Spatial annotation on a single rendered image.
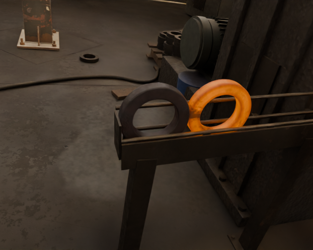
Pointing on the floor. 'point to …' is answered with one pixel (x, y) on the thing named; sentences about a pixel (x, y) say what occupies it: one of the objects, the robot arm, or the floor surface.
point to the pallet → (165, 46)
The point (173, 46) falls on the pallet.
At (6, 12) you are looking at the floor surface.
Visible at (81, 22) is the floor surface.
